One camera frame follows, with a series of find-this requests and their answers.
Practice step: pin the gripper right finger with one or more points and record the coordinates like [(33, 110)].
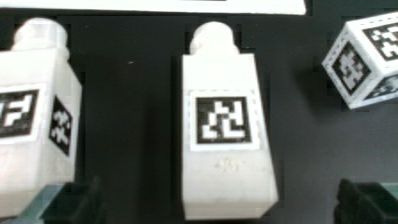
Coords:
[(367, 203)]

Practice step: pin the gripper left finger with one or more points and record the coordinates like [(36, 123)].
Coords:
[(68, 204)]

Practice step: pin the white chair leg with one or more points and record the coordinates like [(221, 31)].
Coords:
[(228, 178), (40, 114)]

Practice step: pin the white tagged cube near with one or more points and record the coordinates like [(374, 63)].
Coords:
[(361, 60)]

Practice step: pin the white marker sheet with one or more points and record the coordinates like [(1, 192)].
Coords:
[(290, 7)]

